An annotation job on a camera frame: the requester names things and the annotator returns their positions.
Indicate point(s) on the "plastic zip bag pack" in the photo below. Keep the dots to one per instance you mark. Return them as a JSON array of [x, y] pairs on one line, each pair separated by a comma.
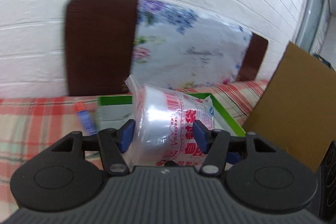
[[164, 126]]

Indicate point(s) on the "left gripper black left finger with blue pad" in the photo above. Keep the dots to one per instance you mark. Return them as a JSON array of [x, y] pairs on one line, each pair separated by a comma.
[[111, 143]]

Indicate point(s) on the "dark brown headboard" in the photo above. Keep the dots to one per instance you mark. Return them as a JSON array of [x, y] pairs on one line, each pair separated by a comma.
[[98, 44]]

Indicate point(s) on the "brown cardboard sheet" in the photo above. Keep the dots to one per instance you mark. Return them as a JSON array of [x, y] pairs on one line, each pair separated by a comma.
[[296, 112]]

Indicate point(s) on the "red plaid bed sheet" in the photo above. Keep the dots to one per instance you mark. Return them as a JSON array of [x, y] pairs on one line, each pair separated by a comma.
[[28, 126]]

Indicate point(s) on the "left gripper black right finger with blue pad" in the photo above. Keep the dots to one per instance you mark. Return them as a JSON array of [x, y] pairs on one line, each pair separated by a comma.
[[217, 143]]

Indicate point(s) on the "green cardboard box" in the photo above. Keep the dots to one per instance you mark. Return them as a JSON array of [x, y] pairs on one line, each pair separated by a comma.
[[113, 111]]

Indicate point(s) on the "floral white pillow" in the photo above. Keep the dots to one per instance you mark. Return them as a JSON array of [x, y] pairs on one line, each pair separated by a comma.
[[177, 47]]

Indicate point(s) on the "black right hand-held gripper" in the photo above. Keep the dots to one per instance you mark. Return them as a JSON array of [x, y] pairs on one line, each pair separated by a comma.
[[269, 180]]

